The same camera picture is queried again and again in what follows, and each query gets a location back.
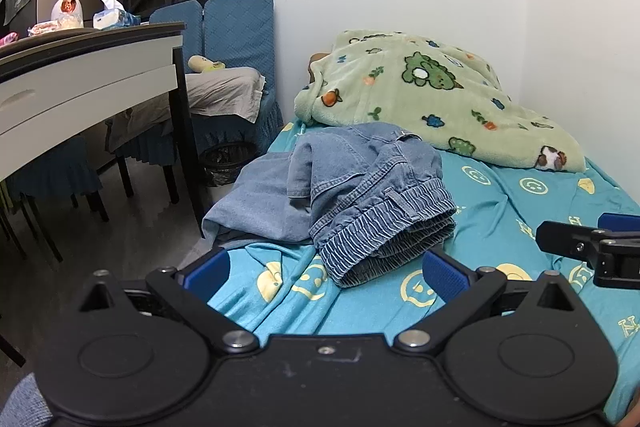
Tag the brown pillow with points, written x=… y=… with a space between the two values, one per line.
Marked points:
x=316 y=59

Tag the pink object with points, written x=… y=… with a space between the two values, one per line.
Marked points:
x=7 y=39

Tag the black trash bin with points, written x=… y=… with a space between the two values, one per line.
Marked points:
x=225 y=162

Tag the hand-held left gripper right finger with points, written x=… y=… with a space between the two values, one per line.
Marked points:
x=442 y=274

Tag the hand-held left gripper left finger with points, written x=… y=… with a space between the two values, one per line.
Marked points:
x=207 y=269

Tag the blue cushion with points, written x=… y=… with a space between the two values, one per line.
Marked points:
x=240 y=27

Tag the teal smiley print bedsheet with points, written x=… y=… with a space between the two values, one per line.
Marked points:
x=500 y=217

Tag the yellow plush toy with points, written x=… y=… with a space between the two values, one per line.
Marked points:
x=200 y=63

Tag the white egg-shaped gadget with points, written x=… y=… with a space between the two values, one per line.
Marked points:
x=67 y=9

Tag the blue tissue box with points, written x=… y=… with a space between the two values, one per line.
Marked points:
x=112 y=19

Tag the blue denim jeans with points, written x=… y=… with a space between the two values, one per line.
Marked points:
x=360 y=187

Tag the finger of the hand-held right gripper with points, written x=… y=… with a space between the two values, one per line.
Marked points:
x=565 y=239
x=620 y=222

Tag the person's grey-blue clothing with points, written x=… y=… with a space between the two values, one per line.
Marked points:
x=22 y=402

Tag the pink snack packet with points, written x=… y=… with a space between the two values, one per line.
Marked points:
x=45 y=28

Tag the blue covered chair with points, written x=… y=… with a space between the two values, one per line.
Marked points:
x=175 y=14
x=50 y=167

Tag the green cartoon print blanket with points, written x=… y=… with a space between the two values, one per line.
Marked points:
x=425 y=107

